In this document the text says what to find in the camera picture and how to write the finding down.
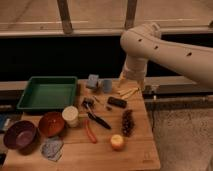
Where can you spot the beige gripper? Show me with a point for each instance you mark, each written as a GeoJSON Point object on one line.
{"type": "Point", "coordinates": [133, 69]}

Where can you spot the red-orange bowl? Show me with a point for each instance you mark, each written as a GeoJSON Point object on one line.
{"type": "Point", "coordinates": [51, 124]}

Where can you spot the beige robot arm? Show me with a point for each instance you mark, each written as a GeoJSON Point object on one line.
{"type": "Point", "coordinates": [143, 43]}

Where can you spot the blue-grey cup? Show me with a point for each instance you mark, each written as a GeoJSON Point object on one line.
{"type": "Point", "coordinates": [106, 85]}

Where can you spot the black rectangular block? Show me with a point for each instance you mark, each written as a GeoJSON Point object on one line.
{"type": "Point", "coordinates": [117, 102]}

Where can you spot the blue-grey box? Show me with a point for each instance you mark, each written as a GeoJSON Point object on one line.
{"type": "Point", "coordinates": [92, 82]}

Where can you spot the small dark clip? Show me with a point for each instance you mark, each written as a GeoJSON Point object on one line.
{"type": "Point", "coordinates": [88, 103]}

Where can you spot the brown pine cone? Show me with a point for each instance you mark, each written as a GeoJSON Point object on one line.
{"type": "Point", "coordinates": [127, 123]}

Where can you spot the orange carrot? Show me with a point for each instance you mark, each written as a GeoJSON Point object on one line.
{"type": "Point", "coordinates": [89, 132]}

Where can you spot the yellow apple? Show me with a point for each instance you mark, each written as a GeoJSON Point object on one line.
{"type": "Point", "coordinates": [117, 142]}

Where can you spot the white cylindrical cup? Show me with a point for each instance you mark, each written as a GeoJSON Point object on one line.
{"type": "Point", "coordinates": [70, 115]}

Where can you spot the green plastic tray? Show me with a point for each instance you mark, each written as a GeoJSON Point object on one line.
{"type": "Point", "coordinates": [46, 93]}

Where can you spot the grey crumpled cloth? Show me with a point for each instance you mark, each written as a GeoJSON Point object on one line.
{"type": "Point", "coordinates": [51, 148]}

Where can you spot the purple bowl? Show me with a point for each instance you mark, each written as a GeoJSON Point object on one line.
{"type": "Point", "coordinates": [20, 135]}

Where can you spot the metal rail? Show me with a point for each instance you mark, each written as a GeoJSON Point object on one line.
{"type": "Point", "coordinates": [173, 86]}

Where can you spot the black handled tool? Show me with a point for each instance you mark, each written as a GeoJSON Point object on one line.
{"type": "Point", "coordinates": [97, 119]}

